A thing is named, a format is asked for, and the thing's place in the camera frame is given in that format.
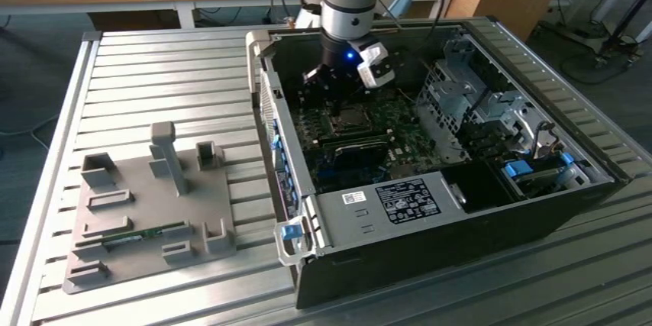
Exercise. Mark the silver drive cage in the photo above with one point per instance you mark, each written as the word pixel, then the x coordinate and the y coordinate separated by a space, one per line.
pixel 454 101

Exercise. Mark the green motherboard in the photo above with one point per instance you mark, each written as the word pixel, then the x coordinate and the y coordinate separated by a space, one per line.
pixel 407 142

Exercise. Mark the black blue graphics card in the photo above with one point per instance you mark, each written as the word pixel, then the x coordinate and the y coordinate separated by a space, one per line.
pixel 359 158

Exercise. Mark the brown under-desk cabinet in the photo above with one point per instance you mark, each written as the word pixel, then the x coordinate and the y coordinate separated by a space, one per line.
pixel 133 20

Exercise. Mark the silver power supply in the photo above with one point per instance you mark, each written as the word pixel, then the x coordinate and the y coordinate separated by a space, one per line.
pixel 347 226

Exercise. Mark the blue disk carrier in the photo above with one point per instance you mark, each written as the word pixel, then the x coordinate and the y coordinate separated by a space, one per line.
pixel 517 169

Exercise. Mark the blue power supply latch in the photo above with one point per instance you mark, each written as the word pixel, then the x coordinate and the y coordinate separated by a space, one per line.
pixel 290 233

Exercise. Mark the wheeled equipment stand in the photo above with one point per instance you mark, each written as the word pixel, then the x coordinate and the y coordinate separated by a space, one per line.
pixel 581 34

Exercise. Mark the blue drive latch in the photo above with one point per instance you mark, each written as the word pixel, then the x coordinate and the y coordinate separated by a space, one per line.
pixel 567 160

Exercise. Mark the grey parts rack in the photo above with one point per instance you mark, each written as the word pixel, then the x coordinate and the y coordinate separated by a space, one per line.
pixel 149 204

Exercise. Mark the black PC case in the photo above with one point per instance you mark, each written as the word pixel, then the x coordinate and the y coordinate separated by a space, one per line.
pixel 433 257

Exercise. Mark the black side camera box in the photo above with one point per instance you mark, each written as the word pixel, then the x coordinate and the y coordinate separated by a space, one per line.
pixel 317 76

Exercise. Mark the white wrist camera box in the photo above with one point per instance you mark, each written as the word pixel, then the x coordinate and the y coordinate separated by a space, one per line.
pixel 377 70

